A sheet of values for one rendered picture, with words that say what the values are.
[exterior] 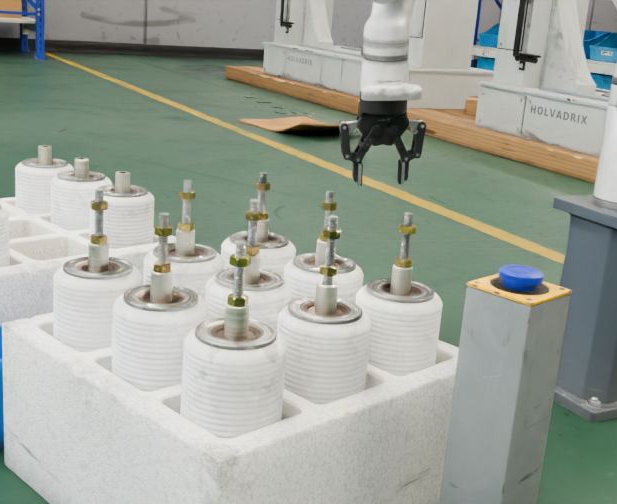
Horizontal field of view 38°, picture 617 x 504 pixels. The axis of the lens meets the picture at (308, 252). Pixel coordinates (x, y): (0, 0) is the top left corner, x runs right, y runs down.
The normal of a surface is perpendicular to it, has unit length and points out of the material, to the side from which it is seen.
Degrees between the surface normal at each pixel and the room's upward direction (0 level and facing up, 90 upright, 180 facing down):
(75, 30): 90
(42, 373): 90
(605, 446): 0
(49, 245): 90
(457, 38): 90
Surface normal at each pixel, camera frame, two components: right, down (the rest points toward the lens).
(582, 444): 0.07, -0.96
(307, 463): 0.70, 0.25
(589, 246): -0.88, 0.07
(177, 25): 0.47, 0.28
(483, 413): -0.72, 0.14
